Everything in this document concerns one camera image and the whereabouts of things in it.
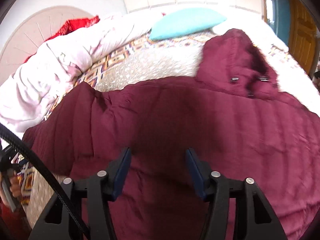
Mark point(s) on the maroon quilted puffer jacket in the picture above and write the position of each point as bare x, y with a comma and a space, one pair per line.
187, 129

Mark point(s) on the round beige headboard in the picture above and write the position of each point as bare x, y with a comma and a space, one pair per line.
30, 34

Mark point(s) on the pink white floral duvet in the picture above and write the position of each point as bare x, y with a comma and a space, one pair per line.
27, 94

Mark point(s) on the person left hand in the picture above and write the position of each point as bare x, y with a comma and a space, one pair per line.
14, 189

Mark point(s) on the red pillow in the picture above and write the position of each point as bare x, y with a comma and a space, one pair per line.
72, 25

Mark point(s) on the white pillow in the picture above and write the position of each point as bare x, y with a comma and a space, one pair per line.
259, 32

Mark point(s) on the wooden door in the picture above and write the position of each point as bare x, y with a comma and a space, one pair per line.
303, 37

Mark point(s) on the turquoise pillow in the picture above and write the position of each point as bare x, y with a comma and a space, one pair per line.
185, 22

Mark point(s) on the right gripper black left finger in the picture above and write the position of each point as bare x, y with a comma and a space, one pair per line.
55, 222

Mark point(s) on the blue curtain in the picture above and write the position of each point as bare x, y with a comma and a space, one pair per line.
279, 18

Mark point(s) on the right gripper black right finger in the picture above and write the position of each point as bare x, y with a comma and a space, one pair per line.
254, 216

